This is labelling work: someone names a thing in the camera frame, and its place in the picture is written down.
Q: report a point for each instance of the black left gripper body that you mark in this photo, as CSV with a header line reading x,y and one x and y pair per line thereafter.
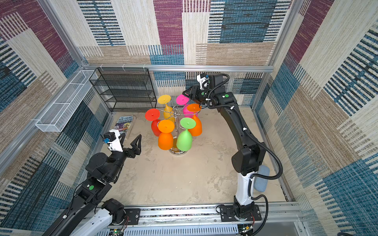
x,y
130,154

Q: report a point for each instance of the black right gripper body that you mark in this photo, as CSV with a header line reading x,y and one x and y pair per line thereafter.
x,y
196,93

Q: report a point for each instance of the pink plastic wine glass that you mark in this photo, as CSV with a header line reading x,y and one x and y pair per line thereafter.
x,y
183,101

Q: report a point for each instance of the orange wine glass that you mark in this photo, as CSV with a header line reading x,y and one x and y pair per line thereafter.
x,y
197,130
165,139

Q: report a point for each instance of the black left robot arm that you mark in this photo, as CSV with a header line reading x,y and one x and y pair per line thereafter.
x,y
87,213

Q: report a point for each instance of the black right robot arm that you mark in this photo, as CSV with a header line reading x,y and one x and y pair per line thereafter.
x,y
210,91

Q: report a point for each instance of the chrome wine glass rack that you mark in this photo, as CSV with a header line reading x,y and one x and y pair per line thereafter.
x,y
178,114

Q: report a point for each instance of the yellow plastic wine glass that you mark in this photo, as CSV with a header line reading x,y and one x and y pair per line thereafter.
x,y
168,111

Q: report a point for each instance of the orange wine glass front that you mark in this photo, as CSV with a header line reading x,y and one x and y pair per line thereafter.
x,y
165,139

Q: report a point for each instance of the red plastic wine glass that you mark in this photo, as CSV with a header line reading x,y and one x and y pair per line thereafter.
x,y
153,115

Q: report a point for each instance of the green plastic wine glass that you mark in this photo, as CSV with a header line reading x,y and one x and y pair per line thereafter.
x,y
185,139

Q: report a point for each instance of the black mesh shelf rack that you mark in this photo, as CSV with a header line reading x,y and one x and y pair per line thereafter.
x,y
124,89

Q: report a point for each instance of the treehouse paperback book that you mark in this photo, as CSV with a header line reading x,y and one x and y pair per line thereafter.
x,y
124,125

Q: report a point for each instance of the blue grey sponge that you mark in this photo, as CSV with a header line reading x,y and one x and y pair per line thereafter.
x,y
261,184

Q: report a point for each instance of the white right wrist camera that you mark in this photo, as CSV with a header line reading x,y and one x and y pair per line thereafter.
x,y
203,80

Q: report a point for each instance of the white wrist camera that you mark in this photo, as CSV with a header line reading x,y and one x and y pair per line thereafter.
x,y
114,139
203,80

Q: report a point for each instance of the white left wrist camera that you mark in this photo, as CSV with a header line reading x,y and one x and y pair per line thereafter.
x,y
114,139

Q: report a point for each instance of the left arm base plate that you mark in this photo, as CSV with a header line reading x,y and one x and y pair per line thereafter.
x,y
130,216

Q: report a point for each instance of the white wire mesh basket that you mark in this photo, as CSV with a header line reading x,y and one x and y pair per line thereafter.
x,y
58,114

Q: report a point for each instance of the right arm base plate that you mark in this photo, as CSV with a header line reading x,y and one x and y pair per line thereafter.
x,y
232,213

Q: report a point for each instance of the aluminium mounting rail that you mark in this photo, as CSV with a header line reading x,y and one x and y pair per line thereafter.
x,y
278,219

